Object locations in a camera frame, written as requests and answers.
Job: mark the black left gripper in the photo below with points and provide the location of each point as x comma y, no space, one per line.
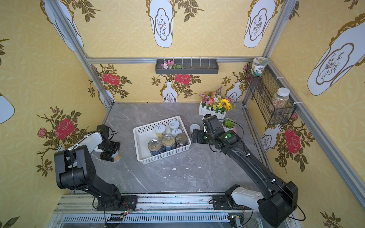
108,154

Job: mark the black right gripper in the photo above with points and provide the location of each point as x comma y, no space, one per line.
196,135

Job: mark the short gold can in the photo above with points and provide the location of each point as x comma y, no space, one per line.
116,157

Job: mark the pink dotted white-top can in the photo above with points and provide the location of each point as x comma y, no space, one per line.
194,126

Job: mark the red black gold-top can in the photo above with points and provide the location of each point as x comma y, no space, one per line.
181,140

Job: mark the pink label white-top can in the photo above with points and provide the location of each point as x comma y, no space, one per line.
176,132

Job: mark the green label white-top can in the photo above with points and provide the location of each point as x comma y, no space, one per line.
174,124

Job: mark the yellow label white-top can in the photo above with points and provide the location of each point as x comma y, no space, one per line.
160,130

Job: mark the dark blue silver-top can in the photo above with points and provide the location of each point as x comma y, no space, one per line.
155,147

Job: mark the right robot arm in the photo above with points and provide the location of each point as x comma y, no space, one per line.
279,199

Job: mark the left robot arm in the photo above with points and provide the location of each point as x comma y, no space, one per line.
75,169

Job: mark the white perforated plastic basket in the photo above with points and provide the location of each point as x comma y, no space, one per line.
144,134

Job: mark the white pot green succulent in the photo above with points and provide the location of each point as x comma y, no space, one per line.
229,125

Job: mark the white picket flower box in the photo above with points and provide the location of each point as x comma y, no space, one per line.
214,104

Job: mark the pink artificial flowers on shelf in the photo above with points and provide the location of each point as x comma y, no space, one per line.
169,64

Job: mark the white-lid glass jar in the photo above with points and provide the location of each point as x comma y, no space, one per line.
280,98

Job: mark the patterned lidded jar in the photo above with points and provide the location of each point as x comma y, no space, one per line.
258,66

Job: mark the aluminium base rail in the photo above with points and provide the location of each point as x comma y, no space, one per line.
168,207

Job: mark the grey wall shelf tray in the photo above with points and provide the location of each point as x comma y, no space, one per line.
193,66

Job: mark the black wire wall basket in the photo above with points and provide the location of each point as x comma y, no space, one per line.
263,89

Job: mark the aluminium corner frame post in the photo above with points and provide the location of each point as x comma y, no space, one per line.
79,51

